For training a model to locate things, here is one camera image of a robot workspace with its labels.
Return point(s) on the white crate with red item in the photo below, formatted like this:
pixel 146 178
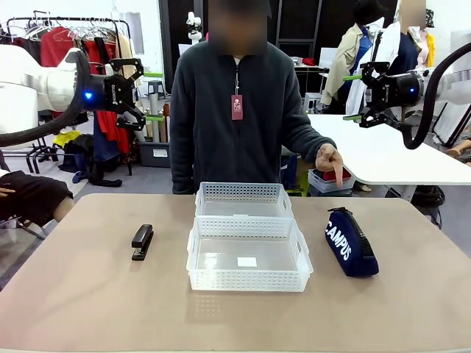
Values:
pixel 327 180

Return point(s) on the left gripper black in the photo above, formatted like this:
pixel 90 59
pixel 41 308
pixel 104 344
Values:
pixel 110 93

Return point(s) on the person's right forearm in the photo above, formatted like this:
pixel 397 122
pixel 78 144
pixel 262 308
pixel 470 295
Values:
pixel 183 162

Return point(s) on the white side table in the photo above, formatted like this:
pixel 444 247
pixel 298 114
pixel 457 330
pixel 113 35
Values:
pixel 379 158

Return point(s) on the white perforated plastic basket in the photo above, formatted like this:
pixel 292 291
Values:
pixel 206 206

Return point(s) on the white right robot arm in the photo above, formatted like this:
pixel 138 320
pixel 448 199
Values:
pixel 452 86

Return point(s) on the grey storage bin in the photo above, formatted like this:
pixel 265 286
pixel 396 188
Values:
pixel 154 154

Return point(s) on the black bag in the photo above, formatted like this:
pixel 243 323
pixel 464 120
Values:
pixel 428 196

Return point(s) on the maroon badge tag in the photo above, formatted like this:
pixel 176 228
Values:
pixel 237 108

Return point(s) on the person's left forearm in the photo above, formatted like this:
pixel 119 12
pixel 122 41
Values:
pixel 305 138

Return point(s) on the mannequin with white navy clothes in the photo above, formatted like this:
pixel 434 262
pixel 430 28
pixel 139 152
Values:
pixel 404 48

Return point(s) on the white leaning board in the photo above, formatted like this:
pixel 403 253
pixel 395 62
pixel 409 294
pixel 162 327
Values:
pixel 452 121

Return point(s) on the white basket with label sticker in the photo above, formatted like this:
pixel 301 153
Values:
pixel 206 274

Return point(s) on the black stapler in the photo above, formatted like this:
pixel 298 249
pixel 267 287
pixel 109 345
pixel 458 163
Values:
pixel 141 242

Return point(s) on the black clothes rack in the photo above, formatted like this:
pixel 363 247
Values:
pixel 92 18

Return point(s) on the mannequin with beige coat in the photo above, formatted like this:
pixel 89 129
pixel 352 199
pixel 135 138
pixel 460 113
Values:
pixel 347 66

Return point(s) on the seated person in dark skirt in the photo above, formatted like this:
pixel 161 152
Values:
pixel 29 198

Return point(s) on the navy Campus pencil case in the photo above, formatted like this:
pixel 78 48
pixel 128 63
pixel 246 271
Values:
pixel 349 246

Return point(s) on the small white background robot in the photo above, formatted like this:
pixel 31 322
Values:
pixel 194 27

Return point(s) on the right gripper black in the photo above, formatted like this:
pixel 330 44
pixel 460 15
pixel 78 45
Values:
pixel 393 90

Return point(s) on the person in dark fleece jacket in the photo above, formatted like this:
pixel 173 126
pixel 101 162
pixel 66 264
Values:
pixel 221 139

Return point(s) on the long red dress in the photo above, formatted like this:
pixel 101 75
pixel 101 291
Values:
pixel 110 128

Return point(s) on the person's left hand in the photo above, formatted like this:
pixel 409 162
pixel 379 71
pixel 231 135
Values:
pixel 327 160

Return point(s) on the yellow cloth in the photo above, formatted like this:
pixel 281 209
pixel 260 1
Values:
pixel 68 139

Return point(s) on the beige hanging garment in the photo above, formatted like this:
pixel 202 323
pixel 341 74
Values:
pixel 126 48

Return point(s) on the red hanging garment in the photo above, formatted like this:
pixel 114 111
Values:
pixel 55 48

